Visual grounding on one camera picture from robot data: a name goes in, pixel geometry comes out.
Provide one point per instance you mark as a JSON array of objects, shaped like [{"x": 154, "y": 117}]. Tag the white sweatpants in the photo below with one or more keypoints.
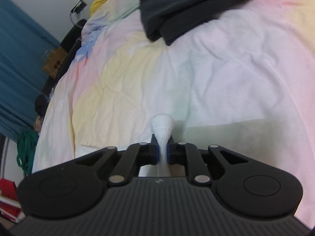
[{"x": 162, "y": 126}]

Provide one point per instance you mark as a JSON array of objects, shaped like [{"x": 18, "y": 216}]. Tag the black sofa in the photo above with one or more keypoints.
[{"x": 71, "y": 43}]

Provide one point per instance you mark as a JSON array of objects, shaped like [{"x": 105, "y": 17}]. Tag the green garment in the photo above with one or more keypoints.
[{"x": 26, "y": 147}]

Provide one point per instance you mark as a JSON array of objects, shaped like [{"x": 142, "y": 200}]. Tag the right blue curtain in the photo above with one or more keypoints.
[{"x": 23, "y": 46}]

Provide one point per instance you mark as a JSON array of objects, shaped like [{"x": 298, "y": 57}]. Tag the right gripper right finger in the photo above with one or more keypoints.
[{"x": 243, "y": 185}]

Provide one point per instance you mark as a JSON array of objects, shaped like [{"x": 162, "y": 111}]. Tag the red garment on rack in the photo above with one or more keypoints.
[{"x": 10, "y": 207}]

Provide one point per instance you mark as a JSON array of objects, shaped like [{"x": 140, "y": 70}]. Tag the wall socket with plug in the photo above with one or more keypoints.
[{"x": 77, "y": 9}]

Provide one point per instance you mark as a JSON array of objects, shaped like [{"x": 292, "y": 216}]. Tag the pastel tie-dye bed sheet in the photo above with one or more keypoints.
[{"x": 244, "y": 81}]

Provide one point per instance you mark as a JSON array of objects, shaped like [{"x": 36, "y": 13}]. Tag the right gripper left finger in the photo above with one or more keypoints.
[{"x": 75, "y": 187}]

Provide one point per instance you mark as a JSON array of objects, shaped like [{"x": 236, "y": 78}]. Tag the brown paper bag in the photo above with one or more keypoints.
[{"x": 53, "y": 60}]

